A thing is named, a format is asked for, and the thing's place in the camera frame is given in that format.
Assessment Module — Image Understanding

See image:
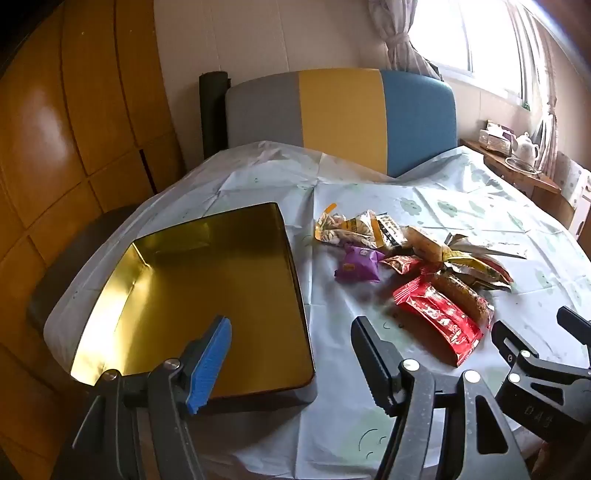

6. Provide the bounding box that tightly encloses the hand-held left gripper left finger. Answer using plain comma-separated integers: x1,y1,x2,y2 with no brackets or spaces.
51,315,233,480

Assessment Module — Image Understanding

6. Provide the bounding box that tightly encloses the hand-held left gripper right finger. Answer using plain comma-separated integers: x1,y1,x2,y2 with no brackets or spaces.
351,316,532,480

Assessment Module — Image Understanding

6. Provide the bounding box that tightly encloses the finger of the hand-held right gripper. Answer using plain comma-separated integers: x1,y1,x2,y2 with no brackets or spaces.
491,320,591,444
556,305,591,352

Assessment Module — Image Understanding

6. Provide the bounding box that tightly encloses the red and white packet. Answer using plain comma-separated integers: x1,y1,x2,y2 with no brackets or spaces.
392,276,484,368

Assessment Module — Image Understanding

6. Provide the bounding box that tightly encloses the gold metal tin box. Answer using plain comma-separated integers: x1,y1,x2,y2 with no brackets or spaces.
69,202,317,402

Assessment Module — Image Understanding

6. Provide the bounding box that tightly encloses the purple snack packet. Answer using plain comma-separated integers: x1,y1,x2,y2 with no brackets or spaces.
334,244,386,283

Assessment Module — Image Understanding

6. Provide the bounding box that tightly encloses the beige pastry packet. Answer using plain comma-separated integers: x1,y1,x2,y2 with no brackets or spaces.
404,225,453,263

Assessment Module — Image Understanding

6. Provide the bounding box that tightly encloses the sesame stick packet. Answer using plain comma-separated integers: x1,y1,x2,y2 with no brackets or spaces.
427,271,496,329

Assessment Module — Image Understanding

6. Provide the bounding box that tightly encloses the green-ended cracker packet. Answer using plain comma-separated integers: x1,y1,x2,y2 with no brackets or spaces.
443,253,515,294

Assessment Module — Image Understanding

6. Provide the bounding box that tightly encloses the long white packet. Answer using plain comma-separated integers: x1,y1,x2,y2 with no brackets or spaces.
445,233,528,260

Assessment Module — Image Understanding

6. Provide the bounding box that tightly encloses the red patterned snack packet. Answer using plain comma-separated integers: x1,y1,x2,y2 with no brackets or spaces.
379,255,423,276

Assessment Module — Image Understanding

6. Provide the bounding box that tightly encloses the black and yellow packet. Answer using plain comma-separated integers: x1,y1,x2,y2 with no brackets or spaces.
374,212,408,248

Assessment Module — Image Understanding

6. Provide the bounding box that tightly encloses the yellow nut packet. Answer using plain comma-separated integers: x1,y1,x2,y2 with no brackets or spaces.
344,210,386,248

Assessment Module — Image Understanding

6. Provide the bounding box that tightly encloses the pale patterned chair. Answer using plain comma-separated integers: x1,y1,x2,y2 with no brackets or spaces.
556,150,591,241

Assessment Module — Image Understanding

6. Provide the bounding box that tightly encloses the orange-topped seed packet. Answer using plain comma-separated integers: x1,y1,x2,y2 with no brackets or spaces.
315,203,354,243

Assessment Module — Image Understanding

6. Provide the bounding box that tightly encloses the wooden side table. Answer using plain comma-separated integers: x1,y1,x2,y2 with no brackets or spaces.
459,138,578,236

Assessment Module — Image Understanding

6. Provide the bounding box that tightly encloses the glass tray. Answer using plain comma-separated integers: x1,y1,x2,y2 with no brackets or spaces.
505,156,546,174

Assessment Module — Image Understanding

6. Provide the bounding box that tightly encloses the white teapot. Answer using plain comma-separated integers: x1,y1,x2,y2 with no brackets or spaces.
511,131,541,162

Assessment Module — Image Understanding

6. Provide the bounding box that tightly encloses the pale floral curtain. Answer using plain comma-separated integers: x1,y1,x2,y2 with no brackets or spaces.
369,0,444,77
508,0,575,177

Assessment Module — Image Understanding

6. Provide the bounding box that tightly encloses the patterned tissue box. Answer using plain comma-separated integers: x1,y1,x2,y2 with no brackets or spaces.
478,121,518,153

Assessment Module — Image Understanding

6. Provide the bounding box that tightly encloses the grey yellow blue chair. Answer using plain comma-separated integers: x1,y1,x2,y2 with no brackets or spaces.
225,68,459,180

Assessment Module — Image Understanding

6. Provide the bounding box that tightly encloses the wooden wardrobe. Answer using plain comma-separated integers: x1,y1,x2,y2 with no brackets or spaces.
0,0,185,480

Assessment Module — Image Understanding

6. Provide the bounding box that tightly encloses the bright window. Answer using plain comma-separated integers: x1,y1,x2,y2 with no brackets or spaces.
411,0,546,100

